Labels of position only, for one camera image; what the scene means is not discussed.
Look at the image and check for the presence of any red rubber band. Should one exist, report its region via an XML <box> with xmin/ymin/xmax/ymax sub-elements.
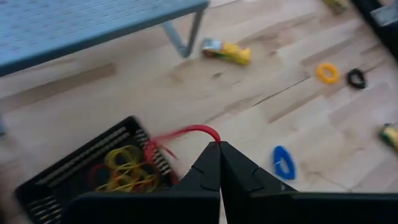
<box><xmin>88</xmin><ymin>163</ymin><xmax>108</xmax><ymax>189</ymax></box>
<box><xmin>143</xmin><ymin>124</ymin><xmax>222</xmax><ymax>185</ymax></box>

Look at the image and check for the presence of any blue spiral wrist coil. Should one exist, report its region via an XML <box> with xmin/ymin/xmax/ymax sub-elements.
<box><xmin>272</xmin><ymin>144</ymin><xmax>297</xmax><ymax>182</ymax></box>

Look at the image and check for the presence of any black mesh basket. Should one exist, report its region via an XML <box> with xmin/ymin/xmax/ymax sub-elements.
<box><xmin>13</xmin><ymin>115</ymin><xmax>182</xmax><ymax>224</ymax></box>

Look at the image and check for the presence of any grey perforated metal shelf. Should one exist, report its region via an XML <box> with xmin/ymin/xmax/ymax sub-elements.
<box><xmin>0</xmin><ymin>0</ymin><xmax>210</xmax><ymax>137</ymax></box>

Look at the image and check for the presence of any grey metal corner bracket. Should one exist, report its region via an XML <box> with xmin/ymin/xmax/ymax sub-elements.
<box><xmin>369</xmin><ymin>2</ymin><xmax>398</xmax><ymax>28</ymax></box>

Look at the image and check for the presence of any yellow rubber band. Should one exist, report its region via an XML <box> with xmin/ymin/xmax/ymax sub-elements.
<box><xmin>103</xmin><ymin>144</ymin><xmax>146</xmax><ymax>172</ymax></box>
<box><xmin>111</xmin><ymin>161</ymin><xmax>158</xmax><ymax>184</ymax></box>
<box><xmin>95</xmin><ymin>167</ymin><xmax>161</xmax><ymax>193</ymax></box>

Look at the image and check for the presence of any orange spiral wrist coil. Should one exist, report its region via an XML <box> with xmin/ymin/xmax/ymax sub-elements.
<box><xmin>315</xmin><ymin>62</ymin><xmax>341</xmax><ymax>86</ymax></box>

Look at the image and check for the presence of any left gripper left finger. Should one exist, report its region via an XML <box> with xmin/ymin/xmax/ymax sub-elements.
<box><xmin>62</xmin><ymin>141</ymin><xmax>221</xmax><ymax>224</ymax></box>

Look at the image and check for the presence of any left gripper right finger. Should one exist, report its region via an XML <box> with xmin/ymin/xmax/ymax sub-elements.
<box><xmin>220</xmin><ymin>141</ymin><xmax>398</xmax><ymax>224</ymax></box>

